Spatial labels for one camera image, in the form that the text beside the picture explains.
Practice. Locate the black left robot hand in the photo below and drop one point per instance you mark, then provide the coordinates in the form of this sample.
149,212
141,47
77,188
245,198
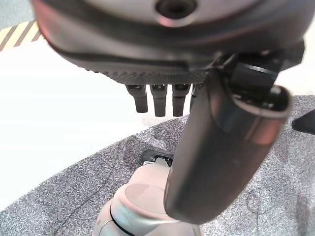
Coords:
211,157

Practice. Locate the dark robot foot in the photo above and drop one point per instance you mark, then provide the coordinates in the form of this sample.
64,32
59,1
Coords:
155,157

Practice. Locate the black chair base leg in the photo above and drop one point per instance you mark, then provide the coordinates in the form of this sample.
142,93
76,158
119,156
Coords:
304,124

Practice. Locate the yellow black hazard tape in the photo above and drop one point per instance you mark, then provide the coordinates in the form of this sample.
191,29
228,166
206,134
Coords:
18,34

